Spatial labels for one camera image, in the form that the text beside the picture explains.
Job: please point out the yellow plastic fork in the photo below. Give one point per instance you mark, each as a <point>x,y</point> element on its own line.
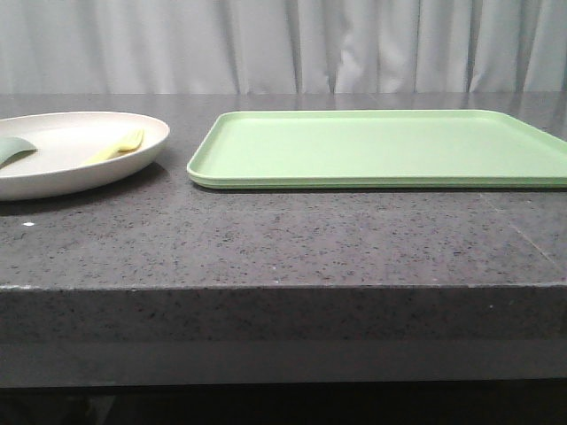
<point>131,141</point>

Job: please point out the beige round plate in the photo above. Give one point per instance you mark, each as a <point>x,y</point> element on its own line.
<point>64,141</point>

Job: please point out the green plastic spoon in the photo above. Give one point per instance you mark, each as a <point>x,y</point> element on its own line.
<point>13,146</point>

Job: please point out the light green serving tray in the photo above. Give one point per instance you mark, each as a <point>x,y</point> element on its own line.
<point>377,149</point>

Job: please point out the white curtain backdrop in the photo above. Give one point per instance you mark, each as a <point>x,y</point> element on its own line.
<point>281,47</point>

